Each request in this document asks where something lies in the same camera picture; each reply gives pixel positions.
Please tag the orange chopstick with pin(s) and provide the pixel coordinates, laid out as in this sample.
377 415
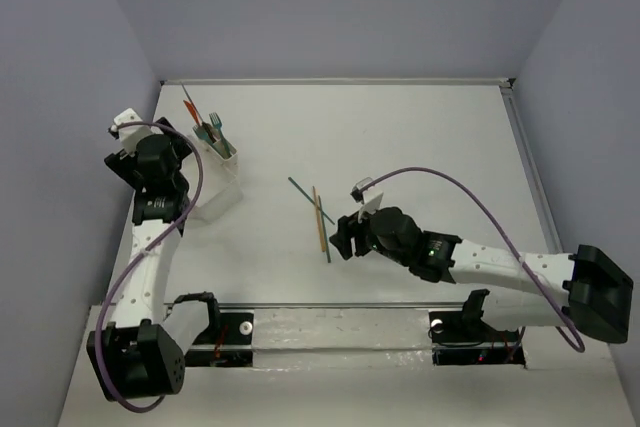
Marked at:
319 218

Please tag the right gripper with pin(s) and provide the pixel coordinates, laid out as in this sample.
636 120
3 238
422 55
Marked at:
346 228

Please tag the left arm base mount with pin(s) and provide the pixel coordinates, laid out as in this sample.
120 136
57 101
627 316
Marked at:
226 342

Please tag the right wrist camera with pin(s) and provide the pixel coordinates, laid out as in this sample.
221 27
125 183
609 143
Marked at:
369 196

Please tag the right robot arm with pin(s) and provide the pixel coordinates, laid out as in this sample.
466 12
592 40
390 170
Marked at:
512 290

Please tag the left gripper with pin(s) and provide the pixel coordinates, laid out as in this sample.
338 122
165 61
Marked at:
120 164

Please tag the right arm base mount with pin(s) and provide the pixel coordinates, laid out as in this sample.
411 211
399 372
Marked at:
462 337

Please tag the teal chopstick crossing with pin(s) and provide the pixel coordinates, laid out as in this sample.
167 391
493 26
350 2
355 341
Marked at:
311 199

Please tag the white utensil caddy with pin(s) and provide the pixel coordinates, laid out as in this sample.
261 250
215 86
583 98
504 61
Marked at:
221 186

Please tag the teal fork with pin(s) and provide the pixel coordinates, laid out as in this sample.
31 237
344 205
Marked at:
218 125
213 133

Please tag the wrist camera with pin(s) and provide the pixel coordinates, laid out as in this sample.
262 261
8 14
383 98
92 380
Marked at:
129 130
369 196

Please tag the orange plastic knife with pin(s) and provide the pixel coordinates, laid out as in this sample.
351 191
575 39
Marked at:
198 129

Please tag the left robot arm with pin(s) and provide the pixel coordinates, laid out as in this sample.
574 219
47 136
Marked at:
139 344

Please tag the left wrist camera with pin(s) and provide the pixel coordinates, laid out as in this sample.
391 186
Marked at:
129 130

